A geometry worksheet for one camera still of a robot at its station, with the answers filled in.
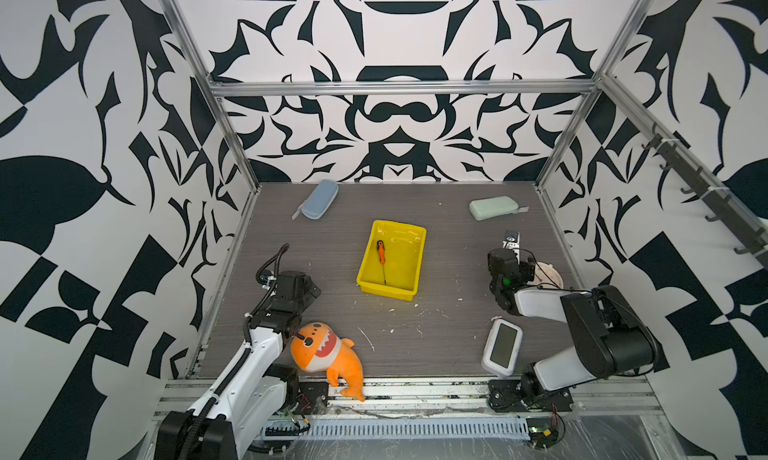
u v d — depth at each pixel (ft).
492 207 3.59
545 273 2.61
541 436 2.34
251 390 1.61
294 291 2.17
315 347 2.44
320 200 3.72
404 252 3.33
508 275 2.39
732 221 1.80
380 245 3.31
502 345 2.59
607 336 1.50
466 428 2.34
